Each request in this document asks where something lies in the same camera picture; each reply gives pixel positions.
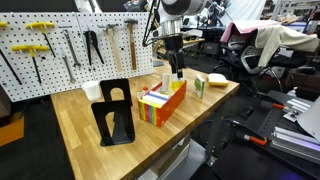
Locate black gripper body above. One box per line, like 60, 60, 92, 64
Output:
165, 33, 185, 54

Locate small yellow book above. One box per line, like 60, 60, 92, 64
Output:
170, 78, 185, 94

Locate small white green-print book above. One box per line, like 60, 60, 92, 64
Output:
193, 74, 207, 100

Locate white blue-striped book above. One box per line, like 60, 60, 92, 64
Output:
141, 90, 172, 109

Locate red cardboard book holder box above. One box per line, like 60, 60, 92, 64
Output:
137, 79, 188, 128

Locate small bottle with orange cap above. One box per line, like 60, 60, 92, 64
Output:
141, 85, 150, 100

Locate yellow sponge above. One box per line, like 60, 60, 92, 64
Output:
206, 72, 230, 89

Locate gray mesh office chair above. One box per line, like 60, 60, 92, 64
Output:
218, 31, 284, 84

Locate black metal bookend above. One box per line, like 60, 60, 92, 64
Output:
99, 78, 134, 107
90, 99, 136, 148

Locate pink cloth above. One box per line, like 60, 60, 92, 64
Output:
219, 19, 282, 44

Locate white backdrop cloth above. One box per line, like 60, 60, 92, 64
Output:
223, 0, 274, 22

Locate white paper cup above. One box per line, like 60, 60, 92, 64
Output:
81, 80, 102, 102

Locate black pliers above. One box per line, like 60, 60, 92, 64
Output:
82, 29, 105, 67

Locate steel combination wrench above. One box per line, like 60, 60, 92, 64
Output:
62, 28, 82, 69
60, 49, 77, 85

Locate black perforated plate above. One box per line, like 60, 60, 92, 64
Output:
213, 89, 320, 180

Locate beige jacket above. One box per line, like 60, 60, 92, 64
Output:
253, 24, 320, 69

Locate white pegboard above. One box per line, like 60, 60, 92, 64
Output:
0, 11, 155, 103

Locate black device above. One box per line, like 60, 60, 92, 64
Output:
295, 65, 317, 76

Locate aluminum extrusion bar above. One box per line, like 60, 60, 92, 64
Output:
269, 139, 320, 165
273, 125, 320, 148

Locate white sheet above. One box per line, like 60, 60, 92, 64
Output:
295, 95, 320, 144

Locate orange box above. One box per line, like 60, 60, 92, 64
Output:
0, 115, 26, 148

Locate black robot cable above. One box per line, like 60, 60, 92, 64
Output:
142, 0, 168, 48

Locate hammer with brown handle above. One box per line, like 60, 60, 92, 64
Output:
123, 18, 140, 71

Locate hammer with light wooden handle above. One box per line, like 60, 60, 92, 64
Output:
97, 23, 124, 73

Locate gray metal table frame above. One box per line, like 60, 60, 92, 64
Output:
134, 133, 209, 180

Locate aluminum bracket block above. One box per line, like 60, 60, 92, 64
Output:
282, 97, 315, 123

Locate yellow T-handle hex key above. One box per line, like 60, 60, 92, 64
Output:
0, 21, 23, 86
10, 44, 50, 85
25, 21, 57, 58

